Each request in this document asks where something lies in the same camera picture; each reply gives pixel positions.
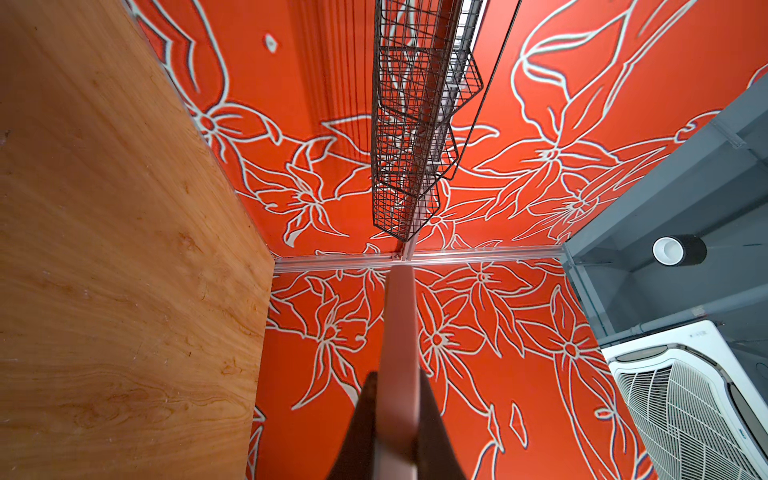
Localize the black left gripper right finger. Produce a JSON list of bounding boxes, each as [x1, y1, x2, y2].
[[415, 370, 466, 480]]

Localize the black white ceiling spotlight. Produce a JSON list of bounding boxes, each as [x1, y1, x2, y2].
[[652, 234, 708, 267]]

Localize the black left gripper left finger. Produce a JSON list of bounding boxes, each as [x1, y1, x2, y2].
[[327, 371, 378, 480]]

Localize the white ceiling air conditioner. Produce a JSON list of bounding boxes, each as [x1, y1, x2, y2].
[[602, 320, 767, 479]]

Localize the black wire wall basket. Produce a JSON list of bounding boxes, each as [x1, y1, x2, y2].
[[370, 1, 494, 244]]

